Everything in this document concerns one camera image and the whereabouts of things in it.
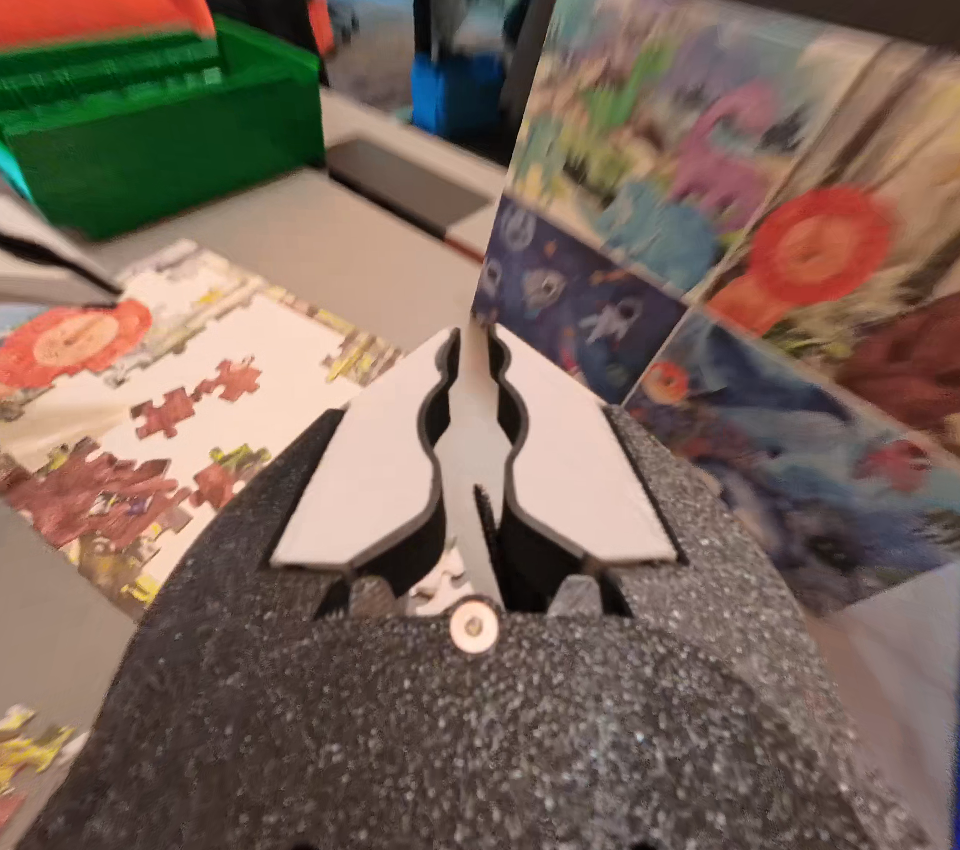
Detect pile of puzzle pieces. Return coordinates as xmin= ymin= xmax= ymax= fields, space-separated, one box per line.
xmin=0 ymin=550 xmax=468 ymax=832

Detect green plastic bin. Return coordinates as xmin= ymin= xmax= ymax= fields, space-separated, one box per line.
xmin=0 ymin=16 xmax=328 ymax=243

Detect green and grey puzzle piece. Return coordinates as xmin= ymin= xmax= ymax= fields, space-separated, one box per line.
xmin=321 ymin=331 xmax=404 ymax=387

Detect reddish brown puzzle piece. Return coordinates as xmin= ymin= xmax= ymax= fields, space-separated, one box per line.
xmin=131 ymin=387 xmax=199 ymax=441

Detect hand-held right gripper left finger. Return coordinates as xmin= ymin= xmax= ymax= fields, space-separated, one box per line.
xmin=268 ymin=327 xmax=462 ymax=573

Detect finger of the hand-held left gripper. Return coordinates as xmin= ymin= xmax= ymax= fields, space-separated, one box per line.
xmin=0 ymin=256 xmax=120 ymax=308
xmin=0 ymin=190 xmax=123 ymax=297

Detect lion puzzle tray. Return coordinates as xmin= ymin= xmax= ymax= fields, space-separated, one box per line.
xmin=0 ymin=238 xmax=408 ymax=623

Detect assembled brown trunk pieces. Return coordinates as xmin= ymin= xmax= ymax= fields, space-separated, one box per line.
xmin=0 ymin=436 xmax=194 ymax=552

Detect black flat panel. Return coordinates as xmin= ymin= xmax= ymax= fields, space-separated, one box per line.
xmin=326 ymin=137 xmax=494 ymax=241

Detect small blue crate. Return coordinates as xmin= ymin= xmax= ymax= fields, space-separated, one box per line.
xmin=411 ymin=49 xmax=505 ymax=140

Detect brown puzzle piece pink mark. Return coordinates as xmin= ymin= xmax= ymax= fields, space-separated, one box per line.
xmin=192 ymin=355 xmax=265 ymax=404

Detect assembled lion puzzle pieces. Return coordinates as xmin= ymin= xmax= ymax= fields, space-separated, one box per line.
xmin=0 ymin=298 xmax=156 ymax=391

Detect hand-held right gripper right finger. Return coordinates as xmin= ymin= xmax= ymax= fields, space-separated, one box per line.
xmin=487 ymin=327 xmax=680 ymax=566

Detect assembled grey branch pieces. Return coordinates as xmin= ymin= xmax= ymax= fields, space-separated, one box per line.
xmin=103 ymin=291 xmax=252 ymax=387

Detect brown and green puzzle piece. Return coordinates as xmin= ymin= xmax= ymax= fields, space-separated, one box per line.
xmin=190 ymin=443 xmax=274 ymax=511

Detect grey desk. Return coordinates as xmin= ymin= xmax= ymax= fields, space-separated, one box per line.
xmin=0 ymin=88 xmax=960 ymax=850

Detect illustrated puzzle box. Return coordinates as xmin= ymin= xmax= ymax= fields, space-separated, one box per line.
xmin=471 ymin=0 xmax=960 ymax=620

